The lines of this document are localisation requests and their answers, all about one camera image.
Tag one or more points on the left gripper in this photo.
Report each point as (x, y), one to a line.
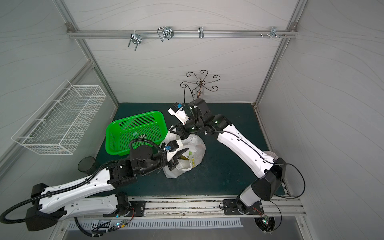
(171, 158)

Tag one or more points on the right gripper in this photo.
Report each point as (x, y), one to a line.
(182, 130)

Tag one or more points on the white plastic bag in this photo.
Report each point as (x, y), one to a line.
(197, 149)

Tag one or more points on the pineapple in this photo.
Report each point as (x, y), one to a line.
(186, 163)

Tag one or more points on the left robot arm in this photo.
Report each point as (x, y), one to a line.
(77, 198)

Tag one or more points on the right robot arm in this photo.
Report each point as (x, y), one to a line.
(269, 171)

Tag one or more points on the green plastic basket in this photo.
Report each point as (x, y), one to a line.
(150, 126)

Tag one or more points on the green table mat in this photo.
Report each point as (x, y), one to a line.
(221, 171)

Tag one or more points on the bronze scroll hanger stand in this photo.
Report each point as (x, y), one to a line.
(198, 87)

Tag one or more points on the left controller board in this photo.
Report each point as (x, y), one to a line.
(121, 224)

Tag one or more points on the controller board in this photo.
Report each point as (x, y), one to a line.
(121, 224)
(265, 224)

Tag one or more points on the ribbed clear glass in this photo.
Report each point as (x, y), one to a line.
(272, 154)

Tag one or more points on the metal U-bolt hook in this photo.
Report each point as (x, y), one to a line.
(165, 33)

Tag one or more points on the metal U-bolt clamp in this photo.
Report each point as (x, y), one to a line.
(135, 40)

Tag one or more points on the right controller board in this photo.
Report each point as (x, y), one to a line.
(265, 224)

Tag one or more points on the right metal hook clamp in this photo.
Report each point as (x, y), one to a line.
(273, 34)

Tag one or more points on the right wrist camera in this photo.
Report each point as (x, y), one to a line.
(177, 110)

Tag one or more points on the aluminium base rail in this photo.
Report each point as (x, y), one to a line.
(156, 207)

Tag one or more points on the small metal bracket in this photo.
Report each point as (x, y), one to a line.
(201, 32)

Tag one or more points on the white vented cable duct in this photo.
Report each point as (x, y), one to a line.
(152, 224)

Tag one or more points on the white wire basket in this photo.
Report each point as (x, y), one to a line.
(59, 124)

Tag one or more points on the aluminium cross rail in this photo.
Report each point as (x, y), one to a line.
(179, 34)

